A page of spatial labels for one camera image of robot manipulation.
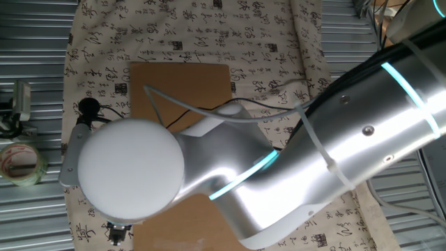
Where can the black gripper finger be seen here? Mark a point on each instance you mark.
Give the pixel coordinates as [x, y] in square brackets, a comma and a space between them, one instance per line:
[117, 238]

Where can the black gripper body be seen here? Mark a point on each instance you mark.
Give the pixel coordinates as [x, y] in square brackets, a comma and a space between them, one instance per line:
[118, 228]

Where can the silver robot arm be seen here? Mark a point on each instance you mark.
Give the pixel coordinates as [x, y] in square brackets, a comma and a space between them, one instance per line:
[278, 157]

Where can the clear packing tape roll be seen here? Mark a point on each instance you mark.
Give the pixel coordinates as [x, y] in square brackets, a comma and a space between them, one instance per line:
[39, 171]

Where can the brown cardboard sheet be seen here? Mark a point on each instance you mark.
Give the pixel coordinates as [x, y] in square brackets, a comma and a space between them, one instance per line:
[181, 83]

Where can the white zip tie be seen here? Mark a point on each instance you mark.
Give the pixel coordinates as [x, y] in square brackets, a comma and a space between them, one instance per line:
[331, 167]
[425, 59]

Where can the white calligraphy print cloth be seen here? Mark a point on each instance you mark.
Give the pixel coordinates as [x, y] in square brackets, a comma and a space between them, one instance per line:
[209, 21]

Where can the dark printed poster board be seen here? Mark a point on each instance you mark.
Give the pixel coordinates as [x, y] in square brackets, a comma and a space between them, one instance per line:
[435, 174]

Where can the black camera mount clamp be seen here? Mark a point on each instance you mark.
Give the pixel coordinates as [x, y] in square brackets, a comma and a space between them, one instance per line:
[8, 130]

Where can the silver finned camera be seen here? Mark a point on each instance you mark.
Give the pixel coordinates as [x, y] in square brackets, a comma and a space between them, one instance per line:
[21, 99]

